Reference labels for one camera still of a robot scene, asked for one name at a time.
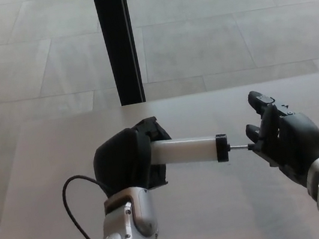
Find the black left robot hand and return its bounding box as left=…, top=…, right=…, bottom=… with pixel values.
left=86, top=113, right=180, bottom=201

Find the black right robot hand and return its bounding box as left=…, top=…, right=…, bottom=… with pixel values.
left=239, top=80, right=319, bottom=198

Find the white Franklin air pump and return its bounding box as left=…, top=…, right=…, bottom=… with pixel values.
left=149, top=125, right=259, bottom=174

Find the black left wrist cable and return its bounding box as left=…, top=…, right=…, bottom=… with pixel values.
left=59, top=169, right=122, bottom=239

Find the black vertical post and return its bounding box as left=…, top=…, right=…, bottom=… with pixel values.
left=91, top=0, right=147, bottom=108

